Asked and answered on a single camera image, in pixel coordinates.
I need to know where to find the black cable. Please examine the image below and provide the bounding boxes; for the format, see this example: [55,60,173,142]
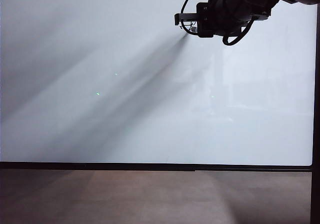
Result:
[222,20,254,47]
[180,0,202,34]

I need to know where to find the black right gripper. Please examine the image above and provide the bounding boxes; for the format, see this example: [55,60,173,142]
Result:
[174,0,246,38]

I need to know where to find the black ink number drawing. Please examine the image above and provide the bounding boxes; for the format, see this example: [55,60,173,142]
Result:
[180,21,197,31]

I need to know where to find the black whiteboard stand frame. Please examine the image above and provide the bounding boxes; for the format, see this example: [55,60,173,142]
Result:
[0,3,320,224]

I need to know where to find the white glossy whiteboard panel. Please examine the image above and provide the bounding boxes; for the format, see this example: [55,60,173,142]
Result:
[0,0,318,167]

